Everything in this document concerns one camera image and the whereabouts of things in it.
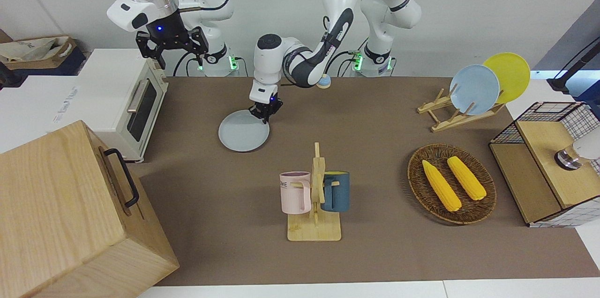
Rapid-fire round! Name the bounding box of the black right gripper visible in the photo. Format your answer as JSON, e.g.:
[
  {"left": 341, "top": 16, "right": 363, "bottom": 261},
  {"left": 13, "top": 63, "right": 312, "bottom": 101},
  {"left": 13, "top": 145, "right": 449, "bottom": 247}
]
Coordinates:
[{"left": 136, "top": 10, "right": 210, "bottom": 70}]

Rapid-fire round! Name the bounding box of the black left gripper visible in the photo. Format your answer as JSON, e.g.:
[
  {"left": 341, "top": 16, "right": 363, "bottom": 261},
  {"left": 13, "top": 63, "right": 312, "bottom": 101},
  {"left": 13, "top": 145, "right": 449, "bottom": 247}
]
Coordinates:
[{"left": 248, "top": 93, "right": 284, "bottom": 124}]

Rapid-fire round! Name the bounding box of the gray plate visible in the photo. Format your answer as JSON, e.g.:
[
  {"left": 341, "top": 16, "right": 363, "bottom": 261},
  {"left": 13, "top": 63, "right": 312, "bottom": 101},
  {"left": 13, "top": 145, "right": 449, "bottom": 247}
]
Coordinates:
[{"left": 218, "top": 110, "right": 270, "bottom": 153}]

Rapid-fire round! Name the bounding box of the wooden plate rack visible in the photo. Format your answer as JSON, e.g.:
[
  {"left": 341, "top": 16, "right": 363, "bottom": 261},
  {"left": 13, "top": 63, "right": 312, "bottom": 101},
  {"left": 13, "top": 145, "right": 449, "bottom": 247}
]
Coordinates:
[{"left": 417, "top": 88, "right": 507, "bottom": 133}]

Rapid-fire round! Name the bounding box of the light blue plate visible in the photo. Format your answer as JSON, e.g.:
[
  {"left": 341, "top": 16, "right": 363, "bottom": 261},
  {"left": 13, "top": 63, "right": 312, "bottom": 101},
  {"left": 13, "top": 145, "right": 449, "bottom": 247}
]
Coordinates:
[{"left": 449, "top": 64, "right": 501, "bottom": 116}]

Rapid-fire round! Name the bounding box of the yellow plate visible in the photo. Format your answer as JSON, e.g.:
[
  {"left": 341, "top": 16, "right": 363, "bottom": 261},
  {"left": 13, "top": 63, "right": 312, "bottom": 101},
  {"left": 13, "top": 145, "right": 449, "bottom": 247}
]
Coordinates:
[{"left": 483, "top": 52, "right": 531, "bottom": 104}]

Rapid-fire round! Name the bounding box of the white toaster oven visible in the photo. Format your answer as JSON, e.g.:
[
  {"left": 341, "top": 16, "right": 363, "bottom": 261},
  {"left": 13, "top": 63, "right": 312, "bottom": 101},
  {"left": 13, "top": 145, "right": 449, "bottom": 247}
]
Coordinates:
[{"left": 47, "top": 49, "right": 169, "bottom": 164}]

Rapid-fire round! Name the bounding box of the pink mug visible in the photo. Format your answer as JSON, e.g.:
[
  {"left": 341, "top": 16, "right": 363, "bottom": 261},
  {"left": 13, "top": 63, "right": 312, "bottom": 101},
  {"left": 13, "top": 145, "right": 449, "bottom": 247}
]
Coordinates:
[{"left": 279, "top": 171, "right": 312, "bottom": 215}]

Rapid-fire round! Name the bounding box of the dark blue crate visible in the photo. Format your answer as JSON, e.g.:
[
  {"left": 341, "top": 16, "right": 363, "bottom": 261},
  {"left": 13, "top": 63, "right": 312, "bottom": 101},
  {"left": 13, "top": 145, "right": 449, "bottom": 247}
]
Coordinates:
[{"left": 0, "top": 49, "right": 88, "bottom": 88}]

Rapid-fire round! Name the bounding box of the brown cardboard box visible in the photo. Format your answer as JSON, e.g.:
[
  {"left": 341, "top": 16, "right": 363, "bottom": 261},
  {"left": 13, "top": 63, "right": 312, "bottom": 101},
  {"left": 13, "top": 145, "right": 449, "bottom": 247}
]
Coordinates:
[{"left": 0, "top": 36, "right": 78, "bottom": 72}]

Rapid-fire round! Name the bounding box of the dark blue mug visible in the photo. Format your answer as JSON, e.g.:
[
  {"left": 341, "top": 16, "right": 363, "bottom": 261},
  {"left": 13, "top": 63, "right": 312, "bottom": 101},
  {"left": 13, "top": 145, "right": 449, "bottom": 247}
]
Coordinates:
[{"left": 321, "top": 171, "right": 351, "bottom": 213}]

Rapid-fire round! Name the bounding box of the wooden mug rack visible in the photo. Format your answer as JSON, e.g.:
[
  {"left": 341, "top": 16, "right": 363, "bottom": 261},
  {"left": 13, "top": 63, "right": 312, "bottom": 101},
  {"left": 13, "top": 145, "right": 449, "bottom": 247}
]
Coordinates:
[{"left": 287, "top": 142, "right": 342, "bottom": 242}]

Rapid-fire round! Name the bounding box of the white bag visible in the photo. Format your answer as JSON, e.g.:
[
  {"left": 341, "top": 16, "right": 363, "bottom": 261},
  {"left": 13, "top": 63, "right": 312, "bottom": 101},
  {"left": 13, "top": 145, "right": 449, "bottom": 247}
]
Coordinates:
[{"left": 0, "top": 37, "right": 58, "bottom": 62}]

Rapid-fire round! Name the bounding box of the brown wicker basket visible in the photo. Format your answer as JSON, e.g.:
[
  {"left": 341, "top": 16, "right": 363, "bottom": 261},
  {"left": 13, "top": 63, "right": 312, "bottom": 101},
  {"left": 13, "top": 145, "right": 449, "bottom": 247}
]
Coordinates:
[{"left": 407, "top": 143, "right": 497, "bottom": 225}]

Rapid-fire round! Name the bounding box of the brown table mat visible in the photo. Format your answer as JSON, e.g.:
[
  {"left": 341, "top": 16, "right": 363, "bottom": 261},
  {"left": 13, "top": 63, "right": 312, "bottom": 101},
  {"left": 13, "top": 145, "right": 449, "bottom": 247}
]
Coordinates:
[{"left": 131, "top": 75, "right": 600, "bottom": 287}]

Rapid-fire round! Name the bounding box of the long yellow corn cob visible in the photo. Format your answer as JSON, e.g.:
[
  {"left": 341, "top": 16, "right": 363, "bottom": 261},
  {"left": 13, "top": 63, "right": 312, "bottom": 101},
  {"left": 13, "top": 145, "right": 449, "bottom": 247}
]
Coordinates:
[{"left": 422, "top": 160, "right": 462, "bottom": 212}]

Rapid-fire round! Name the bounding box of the wooden drawer cabinet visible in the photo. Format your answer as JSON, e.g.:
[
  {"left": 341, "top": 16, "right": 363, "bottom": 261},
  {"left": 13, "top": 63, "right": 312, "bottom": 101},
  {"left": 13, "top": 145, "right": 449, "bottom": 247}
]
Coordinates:
[{"left": 0, "top": 120, "right": 180, "bottom": 298}]

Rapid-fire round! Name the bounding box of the short yellow corn cob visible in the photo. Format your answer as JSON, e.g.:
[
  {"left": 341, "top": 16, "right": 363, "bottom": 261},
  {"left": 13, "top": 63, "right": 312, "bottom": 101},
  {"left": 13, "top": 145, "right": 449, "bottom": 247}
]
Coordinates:
[{"left": 447, "top": 156, "right": 487, "bottom": 201}]

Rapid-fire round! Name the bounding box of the black pole stand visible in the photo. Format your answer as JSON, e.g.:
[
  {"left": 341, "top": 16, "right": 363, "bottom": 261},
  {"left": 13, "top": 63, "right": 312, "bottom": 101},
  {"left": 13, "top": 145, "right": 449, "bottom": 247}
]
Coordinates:
[{"left": 546, "top": 38, "right": 600, "bottom": 93}]

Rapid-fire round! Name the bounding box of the white cylinder with metal cap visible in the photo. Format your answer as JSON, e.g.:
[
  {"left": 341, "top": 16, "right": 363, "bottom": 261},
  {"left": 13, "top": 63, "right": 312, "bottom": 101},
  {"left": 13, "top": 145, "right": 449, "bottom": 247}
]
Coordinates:
[{"left": 555, "top": 129, "right": 600, "bottom": 171}]

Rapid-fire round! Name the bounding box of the dark gray partition panel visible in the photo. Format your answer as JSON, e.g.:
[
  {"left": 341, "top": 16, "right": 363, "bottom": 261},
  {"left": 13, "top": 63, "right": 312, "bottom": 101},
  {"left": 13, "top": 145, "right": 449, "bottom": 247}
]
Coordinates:
[{"left": 534, "top": 0, "right": 600, "bottom": 74}]

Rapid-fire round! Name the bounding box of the black base cable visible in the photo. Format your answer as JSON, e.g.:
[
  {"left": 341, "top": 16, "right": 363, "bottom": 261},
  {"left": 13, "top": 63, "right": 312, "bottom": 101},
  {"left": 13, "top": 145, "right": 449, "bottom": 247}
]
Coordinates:
[
  {"left": 335, "top": 49, "right": 361, "bottom": 77},
  {"left": 172, "top": 52, "right": 201, "bottom": 77}
]

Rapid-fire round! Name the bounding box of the silver oven door handle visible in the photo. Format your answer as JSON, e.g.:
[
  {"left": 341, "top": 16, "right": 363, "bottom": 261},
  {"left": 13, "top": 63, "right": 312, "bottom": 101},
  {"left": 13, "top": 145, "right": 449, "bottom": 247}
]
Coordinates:
[{"left": 127, "top": 79, "right": 150, "bottom": 113}]

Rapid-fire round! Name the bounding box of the black drawer handle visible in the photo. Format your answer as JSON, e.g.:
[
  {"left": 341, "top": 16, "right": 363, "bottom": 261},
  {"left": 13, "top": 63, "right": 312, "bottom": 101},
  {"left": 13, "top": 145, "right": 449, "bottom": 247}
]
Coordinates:
[{"left": 104, "top": 148, "right": 140, "bottom": 209}]

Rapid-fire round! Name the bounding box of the wire shelf with wooden boards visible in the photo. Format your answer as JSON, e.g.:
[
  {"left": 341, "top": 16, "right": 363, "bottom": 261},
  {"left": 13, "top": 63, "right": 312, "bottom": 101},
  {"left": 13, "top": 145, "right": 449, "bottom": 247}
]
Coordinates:
[{"left": 489, "top": 101, "right": 600, "bottom": 228}]

